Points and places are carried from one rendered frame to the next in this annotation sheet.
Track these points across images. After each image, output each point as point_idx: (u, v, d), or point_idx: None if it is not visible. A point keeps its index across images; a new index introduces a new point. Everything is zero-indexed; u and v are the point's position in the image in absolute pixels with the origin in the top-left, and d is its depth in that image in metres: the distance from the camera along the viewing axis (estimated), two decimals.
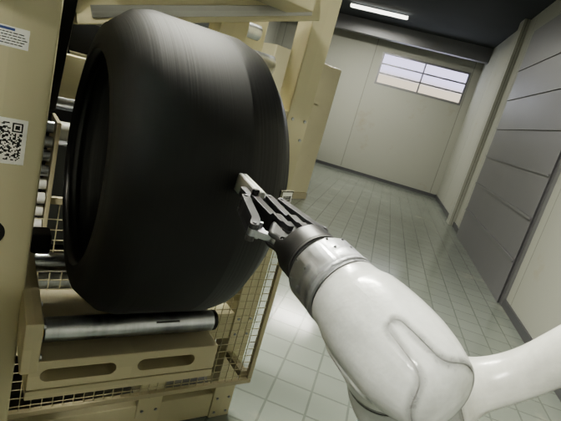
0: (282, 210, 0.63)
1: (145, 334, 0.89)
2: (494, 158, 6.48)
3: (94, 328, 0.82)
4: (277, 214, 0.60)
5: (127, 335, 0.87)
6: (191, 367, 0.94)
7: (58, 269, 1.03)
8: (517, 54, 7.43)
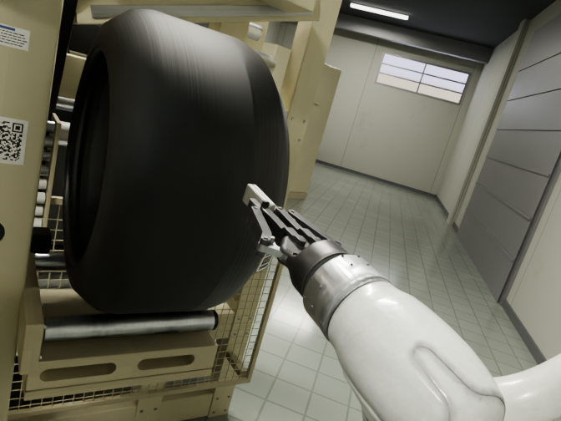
0: (293, 224, 0.60)
1: None
2: (494, 158, 6.48)
3: (92, 338, 0.83)
4: (289, 228, 0.57)
5: None
6: (191, 367, 0.94)
7: (56, 271, 1.05)
8: (517, 54, 7.43)
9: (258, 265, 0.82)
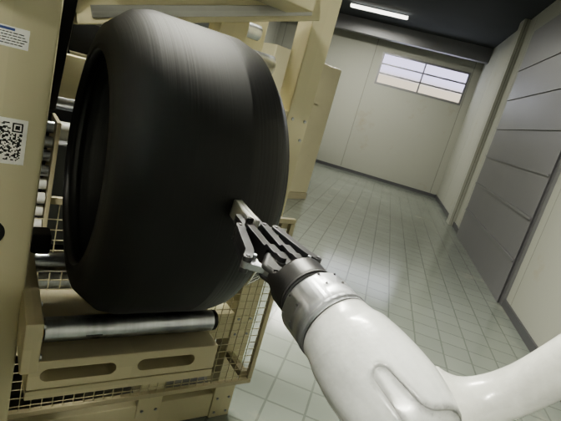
0: (276, 240, 0.63)
1: (147, 327, 0.88)
2: (494, 158, 6.48)
3: (94, 319, 0.83)
4: (270, 245, 0.60)
5: (128, 329, 0.86)
6: (191, 367, 0.94)
7: (58, 263, 1.03)
8: (517, 54, 7.43)
9: (250, 279, 0.84)
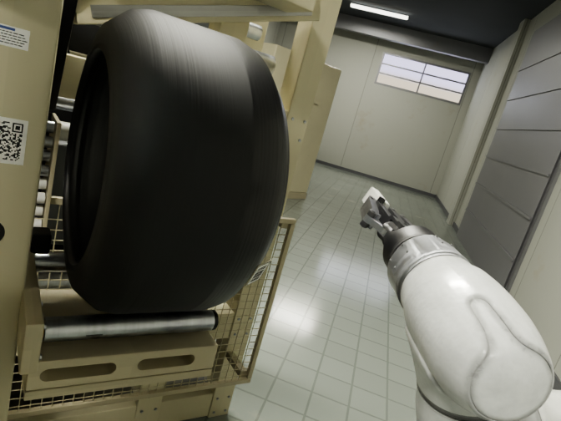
0: (401, 220, 0.66)
1: (147, 327, 0.88)
2: (494, 158, 6.48)
3: (94, 319, 0.83)
4: (396, 217, 0.63)
5: (128, 329, 0.86)
6: (191, 367, 0.94)
7: (58, 263, 1.03)
8: (517, 54, 7.43)
9: (250, 279, 0.84)
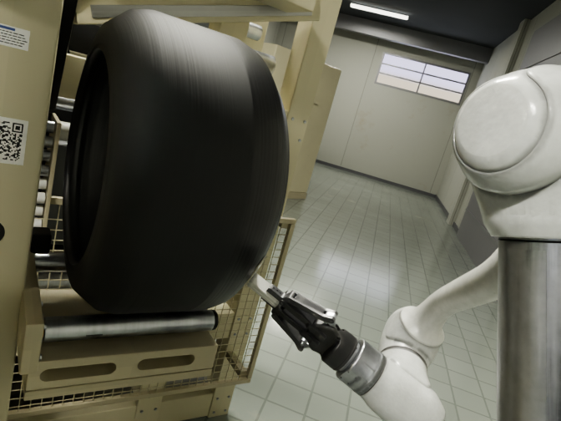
0: (300, 319, 0.85)
1: (147, 327, 0.88)
2: None
3: (94, 319, 0.83)
4: (302, 333, 0.86)
5: (128, 329, 0.86)
6: (191, 367, 0.94)
7: (58, 263, 1.03)
8: (517, 54, 7.43)
9: (250, 279, 0.84)
